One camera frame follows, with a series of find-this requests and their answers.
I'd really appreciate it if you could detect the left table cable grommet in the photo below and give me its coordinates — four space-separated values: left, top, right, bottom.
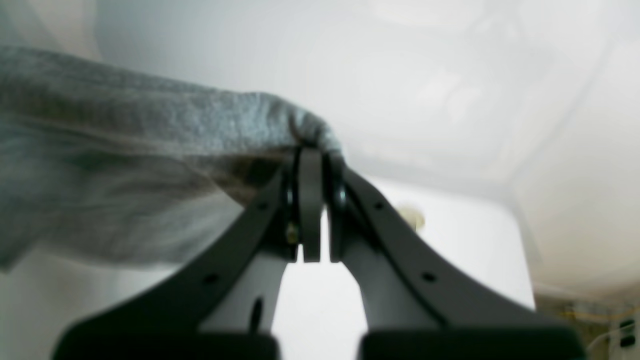
395 205 426 232

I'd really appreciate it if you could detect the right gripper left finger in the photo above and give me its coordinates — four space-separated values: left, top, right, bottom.
53 148 323 360

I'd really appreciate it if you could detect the grey t-shirt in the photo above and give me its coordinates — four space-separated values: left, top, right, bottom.
1 45 341 272

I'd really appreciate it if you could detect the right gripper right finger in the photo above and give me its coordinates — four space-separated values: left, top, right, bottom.
323 153 586 360

